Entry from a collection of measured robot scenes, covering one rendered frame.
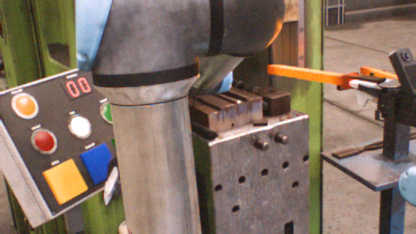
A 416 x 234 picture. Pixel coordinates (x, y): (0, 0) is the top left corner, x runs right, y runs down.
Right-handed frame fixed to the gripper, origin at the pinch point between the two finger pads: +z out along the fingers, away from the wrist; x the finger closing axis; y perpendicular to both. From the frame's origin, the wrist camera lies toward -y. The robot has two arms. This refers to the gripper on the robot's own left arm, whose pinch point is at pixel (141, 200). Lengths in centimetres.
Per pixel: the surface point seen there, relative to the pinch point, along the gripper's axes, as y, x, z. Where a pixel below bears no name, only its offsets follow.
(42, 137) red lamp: -1.2, -18.9, -16.3
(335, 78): -16, 49, -19
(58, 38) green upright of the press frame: -76, -27, -24
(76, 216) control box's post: -12.9, -17.2, 9.3
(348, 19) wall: -737, 316, 90
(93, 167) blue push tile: -3.6, -9.8, -7.3
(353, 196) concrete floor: -159, 109, 94
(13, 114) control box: -1.1, -23.8, -22.0
